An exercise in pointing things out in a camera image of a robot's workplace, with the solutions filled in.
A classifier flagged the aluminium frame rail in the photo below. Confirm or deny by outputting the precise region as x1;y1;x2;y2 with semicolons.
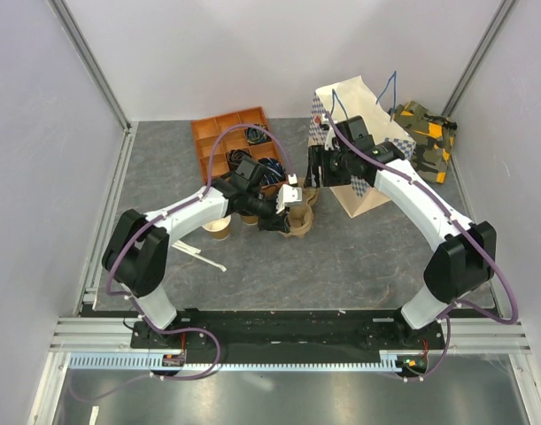
50;317;531;354

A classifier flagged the paper cup near tray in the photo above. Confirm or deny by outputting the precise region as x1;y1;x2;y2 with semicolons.
202;215;231;240

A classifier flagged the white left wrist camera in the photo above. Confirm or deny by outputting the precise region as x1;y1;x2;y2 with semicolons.
275;174;303;214

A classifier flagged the wrapped straw middle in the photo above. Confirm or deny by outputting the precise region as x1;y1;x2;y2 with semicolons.
172;240;201;254

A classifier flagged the paper cup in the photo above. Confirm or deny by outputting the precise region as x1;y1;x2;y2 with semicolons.
202;215;231;240
239;214;259;226

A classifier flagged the paper cup front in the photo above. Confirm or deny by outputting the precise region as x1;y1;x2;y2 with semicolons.
239;214;259;226

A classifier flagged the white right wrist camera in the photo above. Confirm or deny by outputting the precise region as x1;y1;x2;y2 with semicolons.
318;114;337;151

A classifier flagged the cardboard cup carrier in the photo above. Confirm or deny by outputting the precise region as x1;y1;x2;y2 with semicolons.
279;186;319;238

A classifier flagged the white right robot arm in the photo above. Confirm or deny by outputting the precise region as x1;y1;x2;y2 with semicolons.
305;112;497;349

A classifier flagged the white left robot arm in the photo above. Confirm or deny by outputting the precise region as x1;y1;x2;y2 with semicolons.
102;158;302;348

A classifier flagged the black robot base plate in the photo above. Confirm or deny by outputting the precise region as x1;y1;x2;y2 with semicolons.
130;309;444;364

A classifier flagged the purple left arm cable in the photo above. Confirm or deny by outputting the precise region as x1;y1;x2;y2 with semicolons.
68;124;296;402

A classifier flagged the grey slotted cable duct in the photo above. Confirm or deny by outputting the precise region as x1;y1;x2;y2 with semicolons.
68;350;404;372

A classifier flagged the green blue rolled sock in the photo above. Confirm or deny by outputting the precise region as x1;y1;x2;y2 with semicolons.
244;127;270;145

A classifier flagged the dark rolled sock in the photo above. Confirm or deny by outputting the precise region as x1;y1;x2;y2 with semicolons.
227;149;251;169

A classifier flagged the orange compartment tray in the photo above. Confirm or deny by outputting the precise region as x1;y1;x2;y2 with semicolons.
191;106;284;183

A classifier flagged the checkered paper takeout bag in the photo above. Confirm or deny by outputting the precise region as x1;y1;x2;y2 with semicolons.
308;76;415;218

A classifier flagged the blue striped rolled sock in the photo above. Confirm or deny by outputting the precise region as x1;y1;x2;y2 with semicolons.
258;157;286;186

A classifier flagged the camouflage cloth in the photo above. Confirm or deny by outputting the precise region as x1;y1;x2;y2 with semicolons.
389;101;458;184

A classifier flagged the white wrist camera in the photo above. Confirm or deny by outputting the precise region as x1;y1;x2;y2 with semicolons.
275;174;303;214
318;114;337;151

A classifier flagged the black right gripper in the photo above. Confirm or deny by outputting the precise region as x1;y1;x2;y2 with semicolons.
304;144;352;189

